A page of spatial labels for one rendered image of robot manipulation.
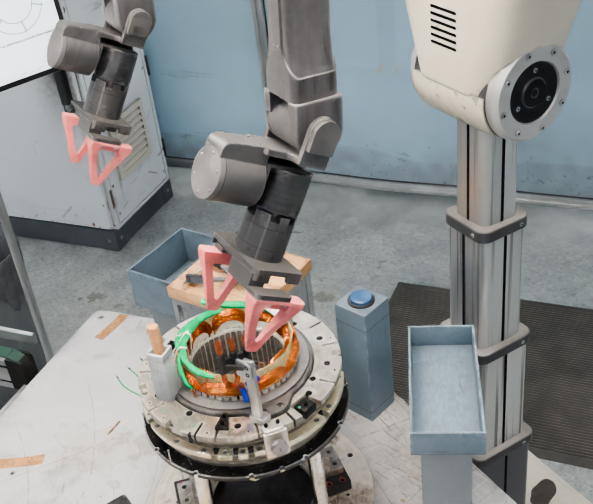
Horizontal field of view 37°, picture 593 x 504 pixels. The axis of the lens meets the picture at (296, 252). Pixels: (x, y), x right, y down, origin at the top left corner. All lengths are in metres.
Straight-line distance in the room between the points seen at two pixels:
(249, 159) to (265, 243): 0.10
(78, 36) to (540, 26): 0.66
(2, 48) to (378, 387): 1.17
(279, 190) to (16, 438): 1.08
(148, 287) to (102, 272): 2.04
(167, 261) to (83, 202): 2.01
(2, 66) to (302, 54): 1.40
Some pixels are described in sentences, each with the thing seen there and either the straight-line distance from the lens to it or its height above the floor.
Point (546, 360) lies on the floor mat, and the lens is 3.08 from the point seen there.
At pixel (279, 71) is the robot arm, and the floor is 1.66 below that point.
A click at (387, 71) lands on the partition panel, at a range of 3.62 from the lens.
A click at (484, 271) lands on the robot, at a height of 1.09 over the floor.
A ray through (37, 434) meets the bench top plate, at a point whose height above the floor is 0.78.
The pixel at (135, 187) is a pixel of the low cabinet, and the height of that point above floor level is 0.20.
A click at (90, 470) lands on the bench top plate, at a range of 1.78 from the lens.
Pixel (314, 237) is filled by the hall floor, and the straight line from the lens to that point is 3.74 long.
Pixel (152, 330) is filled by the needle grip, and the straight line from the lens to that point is 1.30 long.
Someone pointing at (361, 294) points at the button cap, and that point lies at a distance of 1.62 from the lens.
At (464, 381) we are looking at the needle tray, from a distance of 1.46.
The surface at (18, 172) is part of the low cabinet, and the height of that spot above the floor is 0.34.
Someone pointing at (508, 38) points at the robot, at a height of 1.53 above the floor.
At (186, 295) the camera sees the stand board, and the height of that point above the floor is 1.06.
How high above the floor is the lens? 2.00
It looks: 33 degrees down
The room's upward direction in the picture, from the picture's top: 7 degrees counter-clockwise
